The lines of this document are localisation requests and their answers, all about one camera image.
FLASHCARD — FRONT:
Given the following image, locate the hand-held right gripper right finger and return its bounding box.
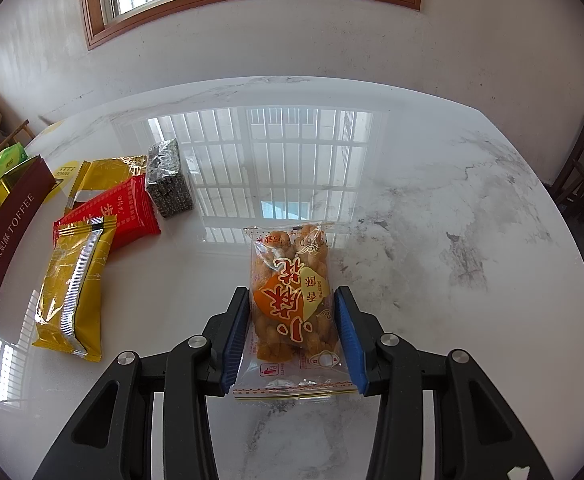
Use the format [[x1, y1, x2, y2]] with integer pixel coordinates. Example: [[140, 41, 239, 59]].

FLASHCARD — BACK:
[[333, 285, 555, 480]]

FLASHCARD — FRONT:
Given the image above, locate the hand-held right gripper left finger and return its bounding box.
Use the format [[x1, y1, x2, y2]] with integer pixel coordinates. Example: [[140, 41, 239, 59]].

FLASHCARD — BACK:
[[36, 286, 251, 480]]

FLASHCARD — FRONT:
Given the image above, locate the clear fried twist packet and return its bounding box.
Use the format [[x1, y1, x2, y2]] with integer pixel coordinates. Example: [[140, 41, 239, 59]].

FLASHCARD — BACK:
[[232, 221, 360, 401]]

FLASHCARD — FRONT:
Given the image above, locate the silver patterned snack packet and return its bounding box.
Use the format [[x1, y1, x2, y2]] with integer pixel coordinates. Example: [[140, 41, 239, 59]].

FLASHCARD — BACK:
[[145, 138, 195, 219]]

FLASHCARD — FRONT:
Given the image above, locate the red snack packet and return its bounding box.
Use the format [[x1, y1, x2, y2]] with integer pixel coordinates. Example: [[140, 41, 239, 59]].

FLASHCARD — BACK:
[[53, 174, 161, 256]]

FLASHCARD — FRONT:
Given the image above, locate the yellow foil snack packet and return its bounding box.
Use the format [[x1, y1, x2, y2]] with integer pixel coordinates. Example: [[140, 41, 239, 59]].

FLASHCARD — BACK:
[[32, 215, 117, 363], [64, 156, 149, 216]]

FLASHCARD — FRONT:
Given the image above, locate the red tin box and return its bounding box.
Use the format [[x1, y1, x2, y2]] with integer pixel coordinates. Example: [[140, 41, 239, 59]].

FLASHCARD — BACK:
[[0, 155, 56, 328]]

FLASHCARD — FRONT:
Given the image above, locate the yellow table sticker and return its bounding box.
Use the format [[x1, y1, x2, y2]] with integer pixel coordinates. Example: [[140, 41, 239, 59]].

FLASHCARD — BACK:
[[54, 160, 80, 196]]

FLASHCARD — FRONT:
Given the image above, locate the dark wooden chair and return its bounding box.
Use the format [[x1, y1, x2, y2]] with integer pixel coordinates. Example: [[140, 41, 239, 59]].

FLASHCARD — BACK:
[[549, 116, 584, 301]]

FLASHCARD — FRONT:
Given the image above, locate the green tissue pack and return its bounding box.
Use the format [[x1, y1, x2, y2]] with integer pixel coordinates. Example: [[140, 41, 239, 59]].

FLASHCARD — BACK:
[[0, 142, 29, 192]]

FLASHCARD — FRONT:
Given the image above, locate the light wooden chair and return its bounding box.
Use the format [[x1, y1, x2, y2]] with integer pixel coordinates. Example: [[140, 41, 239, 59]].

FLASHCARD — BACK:
[[0, 119, 35, 161]]

